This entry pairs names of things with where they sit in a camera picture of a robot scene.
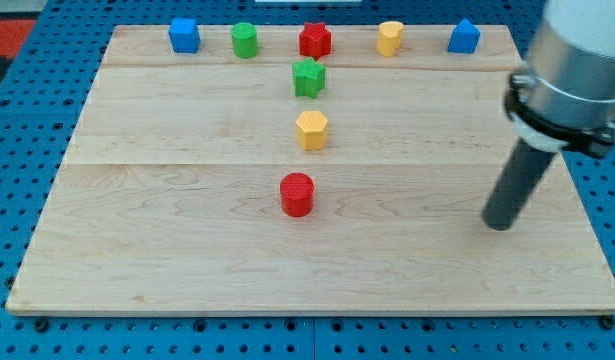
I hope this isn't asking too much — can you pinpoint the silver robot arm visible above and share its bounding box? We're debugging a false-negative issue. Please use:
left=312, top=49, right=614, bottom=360
left=505, top=0, right=615, bottom=158

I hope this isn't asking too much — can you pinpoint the yellow heart block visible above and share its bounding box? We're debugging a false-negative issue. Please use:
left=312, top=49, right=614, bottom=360
left=376, top=21, right=404, bottom=57

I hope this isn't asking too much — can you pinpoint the blue triangle block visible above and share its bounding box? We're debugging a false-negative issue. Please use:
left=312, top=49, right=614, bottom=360
left=447, top=18, right=481, bottom=54

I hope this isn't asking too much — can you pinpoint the red cylinder block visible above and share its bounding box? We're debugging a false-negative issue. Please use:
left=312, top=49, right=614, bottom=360
left=279, top=173, right=315, bottom=217

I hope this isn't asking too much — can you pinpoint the yellow hexagon block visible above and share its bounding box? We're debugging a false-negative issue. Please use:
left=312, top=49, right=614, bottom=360
left=295, top=111, right=329, bottom=151

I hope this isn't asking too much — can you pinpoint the wooden board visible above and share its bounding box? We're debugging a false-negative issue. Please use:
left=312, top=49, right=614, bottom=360
left=6, top=25, right=615, bottom=317

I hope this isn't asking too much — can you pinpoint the green star block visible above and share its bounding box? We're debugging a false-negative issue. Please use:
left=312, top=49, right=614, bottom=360
left=292, top=57, right=326, bottom=99

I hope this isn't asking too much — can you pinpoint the red star block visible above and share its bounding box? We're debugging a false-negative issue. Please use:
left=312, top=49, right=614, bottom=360
left=299, top=22, right=332, bottom=60

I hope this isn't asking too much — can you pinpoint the green cylinder block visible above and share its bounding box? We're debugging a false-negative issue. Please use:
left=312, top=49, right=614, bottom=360
left=230, top=22, right=259, bottom=59

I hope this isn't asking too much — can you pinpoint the blue cube block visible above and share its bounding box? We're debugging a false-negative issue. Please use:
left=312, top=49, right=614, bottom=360
left=168, top=18, right=201, bottom=54

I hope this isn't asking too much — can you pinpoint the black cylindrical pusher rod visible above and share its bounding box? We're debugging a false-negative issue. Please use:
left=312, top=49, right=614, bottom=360
left=481, top=139, right=555, bottom=231

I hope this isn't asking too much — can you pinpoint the red floor mat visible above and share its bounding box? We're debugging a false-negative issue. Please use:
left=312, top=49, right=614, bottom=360
left=0, top=19, right=36, bottom=59

